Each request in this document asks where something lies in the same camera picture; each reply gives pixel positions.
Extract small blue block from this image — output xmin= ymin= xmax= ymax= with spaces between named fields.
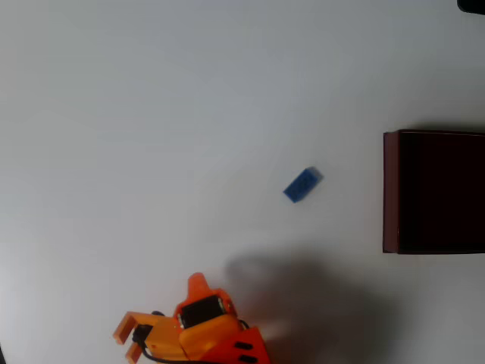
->
xmin=282 ymin=165 xmax=325 ymax=204

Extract dark red box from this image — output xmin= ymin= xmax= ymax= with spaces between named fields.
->
xmin=382 ymin=128 xmax=485 ymax=256

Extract black object at corner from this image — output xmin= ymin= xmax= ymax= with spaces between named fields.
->
xmin=456 ymin=0 xmax=485 ymax=15

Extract black servo cable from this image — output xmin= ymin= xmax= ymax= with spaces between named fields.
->
xmin=133 ymin=325 xmax=183 ymax=364

